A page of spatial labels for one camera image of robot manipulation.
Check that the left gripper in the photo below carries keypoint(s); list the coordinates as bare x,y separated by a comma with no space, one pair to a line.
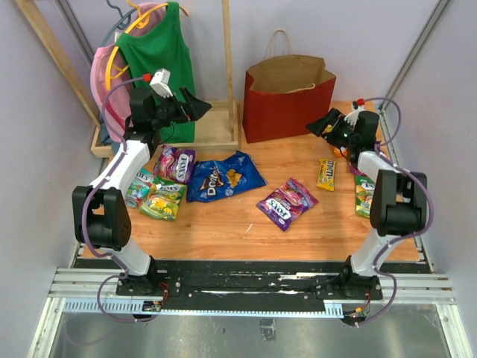
195,108

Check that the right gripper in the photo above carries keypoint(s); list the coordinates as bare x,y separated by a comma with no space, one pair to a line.
332,118

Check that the orange snack packet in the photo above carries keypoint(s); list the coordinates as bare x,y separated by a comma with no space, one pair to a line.
338,152

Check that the red brown paper bag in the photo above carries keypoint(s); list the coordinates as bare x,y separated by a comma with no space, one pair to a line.
283,93

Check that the yellow snack packet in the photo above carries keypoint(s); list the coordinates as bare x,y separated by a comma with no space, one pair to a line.
326,176

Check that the purple Fox's candy packet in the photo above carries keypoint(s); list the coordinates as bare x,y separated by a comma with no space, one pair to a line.
175,164

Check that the blue Doritos chip bag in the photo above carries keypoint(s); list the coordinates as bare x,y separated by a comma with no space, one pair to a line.
214,180

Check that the green Fox's candy packet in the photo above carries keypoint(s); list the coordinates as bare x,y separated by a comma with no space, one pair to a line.
163,200

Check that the teal snack packet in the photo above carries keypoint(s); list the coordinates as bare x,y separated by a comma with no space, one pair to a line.
139,189

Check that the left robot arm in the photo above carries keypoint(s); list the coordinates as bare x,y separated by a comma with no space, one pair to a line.
101,219

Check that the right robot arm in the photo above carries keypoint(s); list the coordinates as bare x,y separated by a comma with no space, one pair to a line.
401,207

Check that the green tank top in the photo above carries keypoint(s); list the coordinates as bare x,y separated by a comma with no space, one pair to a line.
161,47

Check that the pink shirt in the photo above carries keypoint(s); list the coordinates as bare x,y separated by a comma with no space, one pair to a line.
116,104

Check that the yellow clothes hanger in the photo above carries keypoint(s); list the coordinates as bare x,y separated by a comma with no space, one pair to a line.
129,31

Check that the blue grey cloth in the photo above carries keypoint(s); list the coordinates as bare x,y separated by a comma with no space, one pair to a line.
110,141

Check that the grey clothes hanger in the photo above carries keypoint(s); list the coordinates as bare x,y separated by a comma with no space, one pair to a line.
121,24

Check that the aluminium corner profile left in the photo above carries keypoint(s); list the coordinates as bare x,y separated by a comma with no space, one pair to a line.
73,23

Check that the aluminium corner profile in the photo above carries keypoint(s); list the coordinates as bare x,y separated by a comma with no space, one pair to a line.
438,12
73,23

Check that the aluminium corner profile right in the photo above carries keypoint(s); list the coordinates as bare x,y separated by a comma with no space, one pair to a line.
438,12

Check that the wooden rack frame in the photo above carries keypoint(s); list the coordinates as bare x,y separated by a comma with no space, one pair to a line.
217,130

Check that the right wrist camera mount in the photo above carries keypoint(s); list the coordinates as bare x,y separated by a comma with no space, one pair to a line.
357,106

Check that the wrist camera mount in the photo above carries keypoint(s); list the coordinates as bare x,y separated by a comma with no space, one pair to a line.
158,83
357,106

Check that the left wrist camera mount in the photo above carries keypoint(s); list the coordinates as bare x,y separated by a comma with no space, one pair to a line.
158,83

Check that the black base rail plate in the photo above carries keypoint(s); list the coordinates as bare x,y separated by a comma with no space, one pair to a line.
263,286

